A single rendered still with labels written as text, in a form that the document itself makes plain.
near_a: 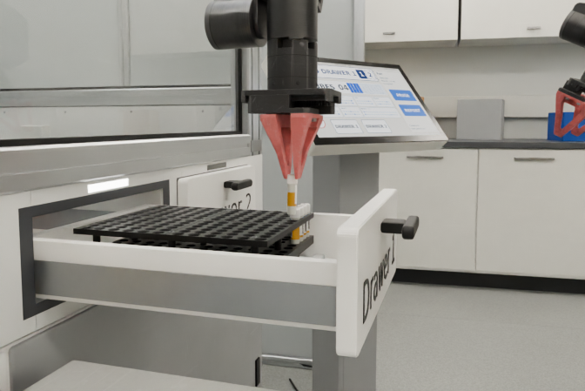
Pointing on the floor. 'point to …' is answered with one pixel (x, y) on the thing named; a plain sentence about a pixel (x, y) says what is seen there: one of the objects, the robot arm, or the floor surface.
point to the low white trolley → (125, 380)
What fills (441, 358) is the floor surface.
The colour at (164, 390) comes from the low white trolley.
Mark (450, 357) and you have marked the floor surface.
